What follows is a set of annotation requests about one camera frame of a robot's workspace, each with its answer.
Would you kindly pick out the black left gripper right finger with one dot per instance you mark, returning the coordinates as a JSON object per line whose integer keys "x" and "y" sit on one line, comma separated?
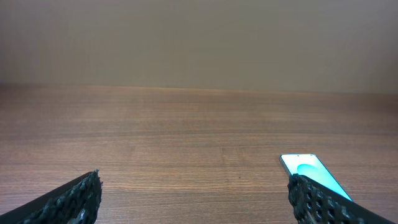
{"x": 312, "y": 202}

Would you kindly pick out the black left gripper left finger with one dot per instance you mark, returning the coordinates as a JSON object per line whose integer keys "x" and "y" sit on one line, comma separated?
{"x": 77, "y": 201}

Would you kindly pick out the smartphone with cyan screen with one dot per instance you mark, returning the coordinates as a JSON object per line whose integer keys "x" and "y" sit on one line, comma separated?
{"x": 310, "y": 166}

